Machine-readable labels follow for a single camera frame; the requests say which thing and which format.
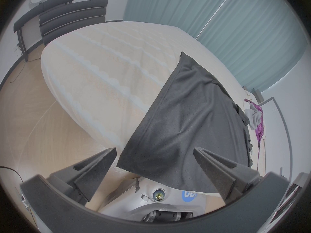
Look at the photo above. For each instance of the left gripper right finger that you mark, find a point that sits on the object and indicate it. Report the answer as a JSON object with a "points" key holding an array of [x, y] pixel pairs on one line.
{"points": [[223, 176]]}

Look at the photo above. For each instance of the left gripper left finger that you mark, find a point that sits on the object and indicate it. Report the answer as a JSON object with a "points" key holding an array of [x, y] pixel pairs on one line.
{"points": [[90, 176]]}

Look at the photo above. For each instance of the black T-shirt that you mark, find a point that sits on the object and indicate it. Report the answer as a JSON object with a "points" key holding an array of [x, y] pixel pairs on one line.
{"points": [[189, 130]]}

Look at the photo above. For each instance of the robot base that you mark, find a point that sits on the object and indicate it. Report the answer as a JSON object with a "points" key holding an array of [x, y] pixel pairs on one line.
{"points": [[158, 203]]}

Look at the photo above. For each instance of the bed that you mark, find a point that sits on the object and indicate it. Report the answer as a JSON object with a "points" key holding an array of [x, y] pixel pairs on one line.
{"points": [[97, 76]]}

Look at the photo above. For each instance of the purple satin garment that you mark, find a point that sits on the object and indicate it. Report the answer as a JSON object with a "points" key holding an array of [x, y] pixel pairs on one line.
{"points": [[259, 130]]}

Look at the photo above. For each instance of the grey garment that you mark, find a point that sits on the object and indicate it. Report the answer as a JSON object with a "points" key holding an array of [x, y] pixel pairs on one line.
{"points": [[254, 116]]}

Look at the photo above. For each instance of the grey bedside table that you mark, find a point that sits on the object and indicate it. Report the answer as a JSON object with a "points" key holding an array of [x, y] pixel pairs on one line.
{"points": [[254, 95]]}

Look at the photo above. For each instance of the blue-green curtain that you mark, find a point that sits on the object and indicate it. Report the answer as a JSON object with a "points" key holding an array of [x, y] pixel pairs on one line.
{"points": [[255, 40], [170, 6]]}

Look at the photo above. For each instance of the black desk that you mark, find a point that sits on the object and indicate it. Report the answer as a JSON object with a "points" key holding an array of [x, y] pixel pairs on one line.
{"points": [[36, 11]]}

